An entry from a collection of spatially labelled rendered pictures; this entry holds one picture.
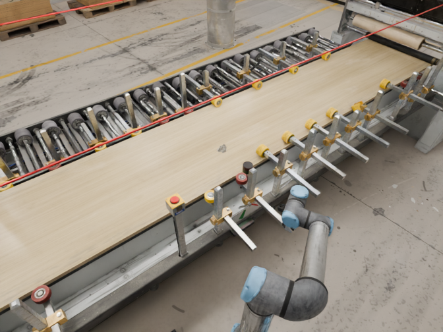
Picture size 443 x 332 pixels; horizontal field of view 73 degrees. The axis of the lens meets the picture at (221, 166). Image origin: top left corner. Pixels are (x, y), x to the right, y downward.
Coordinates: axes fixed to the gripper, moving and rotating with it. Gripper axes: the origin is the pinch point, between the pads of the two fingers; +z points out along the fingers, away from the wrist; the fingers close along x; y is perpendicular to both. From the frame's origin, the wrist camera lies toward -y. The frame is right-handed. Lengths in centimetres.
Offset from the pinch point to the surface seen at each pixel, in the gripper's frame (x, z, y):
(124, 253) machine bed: -84, 11, -49
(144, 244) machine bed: -71, 13, -49
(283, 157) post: 19.0, -26.3, -26.9
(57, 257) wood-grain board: -113, -9, -55
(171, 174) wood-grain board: -37, -9, -71
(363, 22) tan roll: 250, -26, -131
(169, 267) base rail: -66, 12, -26
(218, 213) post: -30.3, -10.4, -26.7
